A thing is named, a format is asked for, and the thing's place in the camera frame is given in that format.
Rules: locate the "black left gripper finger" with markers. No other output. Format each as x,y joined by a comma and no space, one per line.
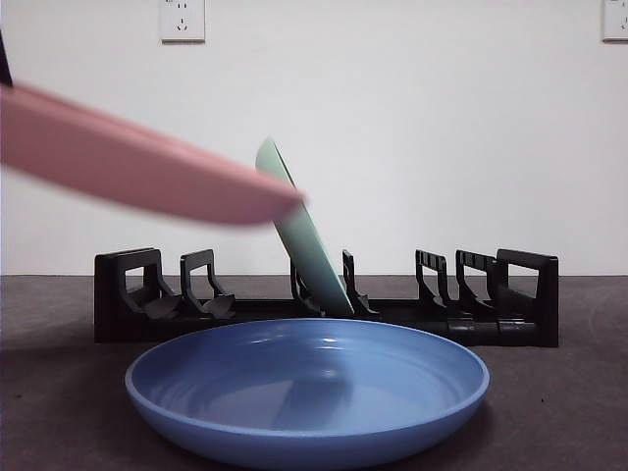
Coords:
4,64

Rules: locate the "pink round plate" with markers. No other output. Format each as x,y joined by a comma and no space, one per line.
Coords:
122,167

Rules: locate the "green round plate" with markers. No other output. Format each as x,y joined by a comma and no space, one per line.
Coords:
314,255

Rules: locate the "blue round plate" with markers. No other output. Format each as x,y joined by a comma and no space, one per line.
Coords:
304,392

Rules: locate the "black plastic dish rack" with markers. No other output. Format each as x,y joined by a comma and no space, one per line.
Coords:
113,314

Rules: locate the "white wall socket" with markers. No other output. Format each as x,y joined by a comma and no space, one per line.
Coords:
182,22
615,22

